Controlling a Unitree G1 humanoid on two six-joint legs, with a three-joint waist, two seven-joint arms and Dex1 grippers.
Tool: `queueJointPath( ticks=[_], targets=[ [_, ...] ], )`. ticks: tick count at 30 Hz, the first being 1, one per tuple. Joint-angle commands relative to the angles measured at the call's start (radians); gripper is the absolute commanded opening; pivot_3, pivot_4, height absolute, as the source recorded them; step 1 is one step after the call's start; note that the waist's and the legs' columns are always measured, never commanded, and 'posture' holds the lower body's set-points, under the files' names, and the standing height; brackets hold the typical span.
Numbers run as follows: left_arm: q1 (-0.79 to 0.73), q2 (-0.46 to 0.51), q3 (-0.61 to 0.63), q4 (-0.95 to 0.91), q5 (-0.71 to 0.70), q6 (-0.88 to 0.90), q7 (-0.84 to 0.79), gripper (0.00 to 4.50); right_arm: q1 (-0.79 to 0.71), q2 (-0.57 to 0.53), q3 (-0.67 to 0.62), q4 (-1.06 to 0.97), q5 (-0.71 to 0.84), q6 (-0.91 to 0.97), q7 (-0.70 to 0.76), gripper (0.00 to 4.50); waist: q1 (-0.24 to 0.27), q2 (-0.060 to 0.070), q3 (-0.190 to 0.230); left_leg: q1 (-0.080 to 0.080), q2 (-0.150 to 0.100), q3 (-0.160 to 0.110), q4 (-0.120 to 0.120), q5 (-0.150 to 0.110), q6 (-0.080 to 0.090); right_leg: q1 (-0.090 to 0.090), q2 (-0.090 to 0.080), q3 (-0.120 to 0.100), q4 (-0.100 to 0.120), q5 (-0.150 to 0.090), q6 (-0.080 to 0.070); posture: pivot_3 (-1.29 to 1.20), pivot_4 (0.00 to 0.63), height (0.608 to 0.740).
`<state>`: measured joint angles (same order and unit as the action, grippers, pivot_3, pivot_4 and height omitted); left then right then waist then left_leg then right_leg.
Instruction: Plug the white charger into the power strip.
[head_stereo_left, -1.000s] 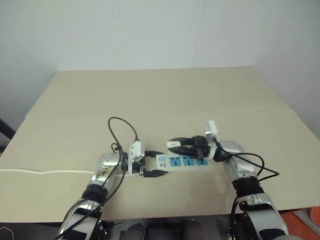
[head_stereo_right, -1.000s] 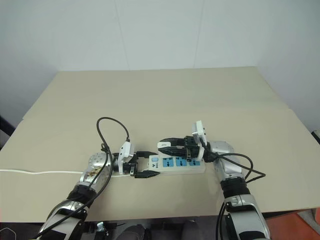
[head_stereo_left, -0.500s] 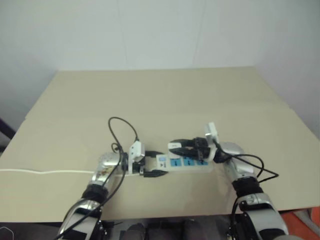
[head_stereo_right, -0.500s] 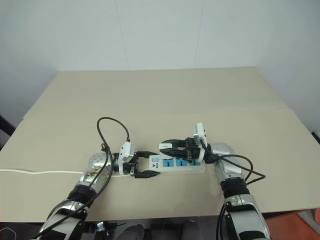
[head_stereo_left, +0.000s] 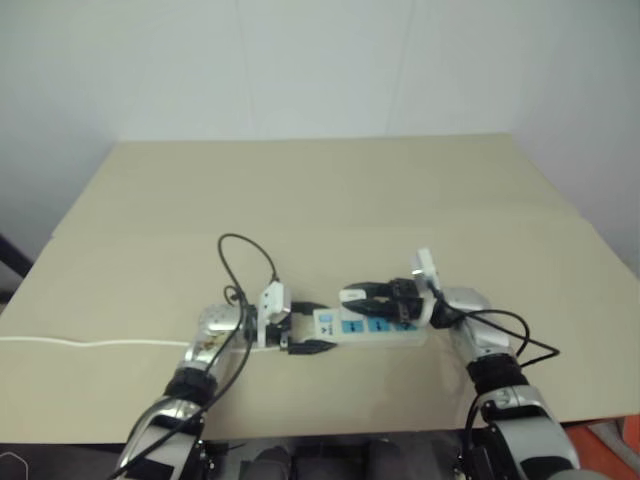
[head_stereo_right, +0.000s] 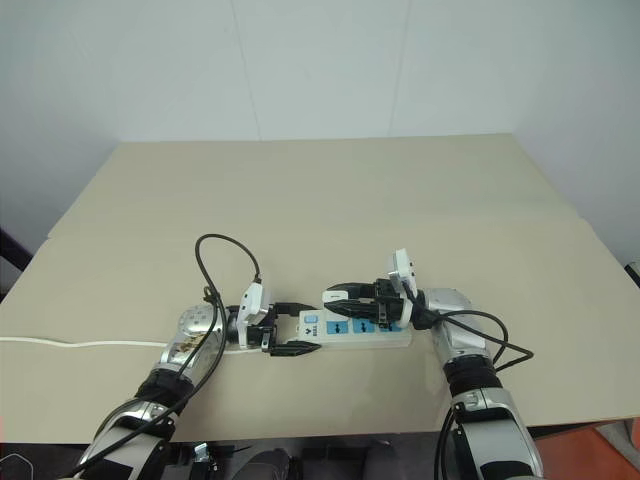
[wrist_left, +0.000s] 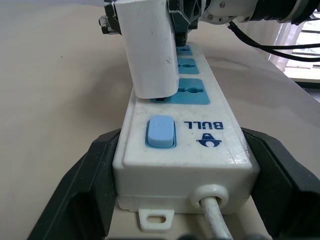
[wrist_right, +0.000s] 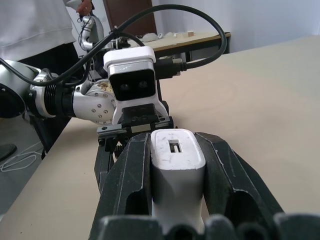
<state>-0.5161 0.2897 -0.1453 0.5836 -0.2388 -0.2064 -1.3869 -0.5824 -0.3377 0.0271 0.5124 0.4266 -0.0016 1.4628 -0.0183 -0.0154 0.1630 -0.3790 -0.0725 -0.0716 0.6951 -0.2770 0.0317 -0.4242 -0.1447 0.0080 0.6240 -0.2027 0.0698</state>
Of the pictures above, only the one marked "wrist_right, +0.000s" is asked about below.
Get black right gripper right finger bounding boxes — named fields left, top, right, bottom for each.
left=194, top=131, right=286, bottom=217

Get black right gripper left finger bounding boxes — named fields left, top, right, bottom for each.
left=90, top=132, right=154, bottom=227

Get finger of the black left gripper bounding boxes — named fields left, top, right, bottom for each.
left=93, top=141, right=126, bottom=194

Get white charger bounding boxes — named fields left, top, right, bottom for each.
left=149, top=128, right=207, bottom=232

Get person's bare hand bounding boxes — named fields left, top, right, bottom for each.
left=75, top=0, right=93, bottom=16

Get white objects on side table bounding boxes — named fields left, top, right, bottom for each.
left=141, top=32, right=164, bottom=41

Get wooden side table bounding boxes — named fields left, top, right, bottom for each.
left=134, top=30, right=232, bottom=62

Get black round floor base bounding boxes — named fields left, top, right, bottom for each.
left=0, top=143, right=18, bottom=162

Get brown door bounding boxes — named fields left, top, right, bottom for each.
left=102, top=0, right=158, bottom=36

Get person in white shirt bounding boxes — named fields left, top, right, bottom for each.
left=0, top=0, right=87, bottom=161

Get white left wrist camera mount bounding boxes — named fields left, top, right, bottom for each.
left=102, top=46, right=169, bottom=126

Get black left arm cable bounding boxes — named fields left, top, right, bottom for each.
left=0, top=4, right=227, bottom=87

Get white cable on floor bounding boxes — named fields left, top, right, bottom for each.
left=0, top=141, right=42, bottom=172

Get silver robot arm with cables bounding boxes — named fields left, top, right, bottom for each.
left=78, top=14, right=105, bottom=52

